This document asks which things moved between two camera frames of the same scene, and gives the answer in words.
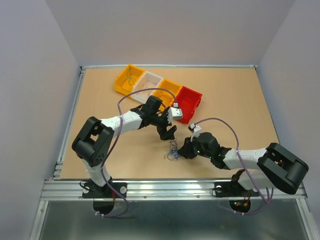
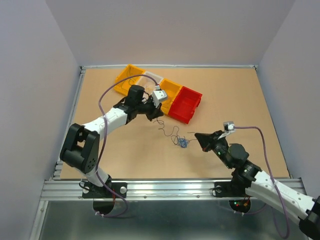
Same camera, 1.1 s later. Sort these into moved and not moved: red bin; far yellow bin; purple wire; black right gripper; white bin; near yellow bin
Moved: black right gripper; purple wire
Not moved: near yellow bin; red bin; far yellow bin; white bin
